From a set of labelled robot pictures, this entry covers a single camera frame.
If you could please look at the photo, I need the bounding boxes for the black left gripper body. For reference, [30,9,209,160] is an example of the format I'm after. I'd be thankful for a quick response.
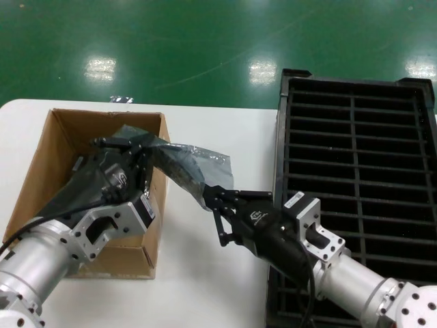
[36,152,146,225]

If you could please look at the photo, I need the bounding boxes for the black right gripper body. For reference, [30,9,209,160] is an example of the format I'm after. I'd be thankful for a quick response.
[235,197,310,291]

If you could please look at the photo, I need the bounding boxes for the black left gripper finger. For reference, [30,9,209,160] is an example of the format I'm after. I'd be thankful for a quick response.
[90,133,154,150]
[128,145,151,192]

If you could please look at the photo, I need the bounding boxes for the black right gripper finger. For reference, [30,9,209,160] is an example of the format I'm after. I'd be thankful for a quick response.
[204,184,274,212]
[213,206,244,247]

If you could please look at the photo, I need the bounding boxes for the grey antistatic bag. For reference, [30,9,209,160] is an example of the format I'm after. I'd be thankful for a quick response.
[112,124,236,213]

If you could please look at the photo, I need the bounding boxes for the brown cardboard box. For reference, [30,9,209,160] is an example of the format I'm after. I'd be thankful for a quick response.
[1,108,173,281]

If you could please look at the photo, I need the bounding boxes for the black slotted container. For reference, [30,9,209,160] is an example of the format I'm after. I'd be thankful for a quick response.
[265,68,437,325]

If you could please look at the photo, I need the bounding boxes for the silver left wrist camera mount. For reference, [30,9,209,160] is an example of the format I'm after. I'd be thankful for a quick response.
[70,193,158,263]

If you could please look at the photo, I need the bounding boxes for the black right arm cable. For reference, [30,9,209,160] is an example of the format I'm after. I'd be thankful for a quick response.
[295,238,317,328]

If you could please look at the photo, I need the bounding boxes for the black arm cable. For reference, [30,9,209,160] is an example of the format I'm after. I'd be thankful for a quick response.
[295,238,317,328]
[0,200,107,256]

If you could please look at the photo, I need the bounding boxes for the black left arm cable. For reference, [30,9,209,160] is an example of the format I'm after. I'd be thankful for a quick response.
[0,200,107,256]

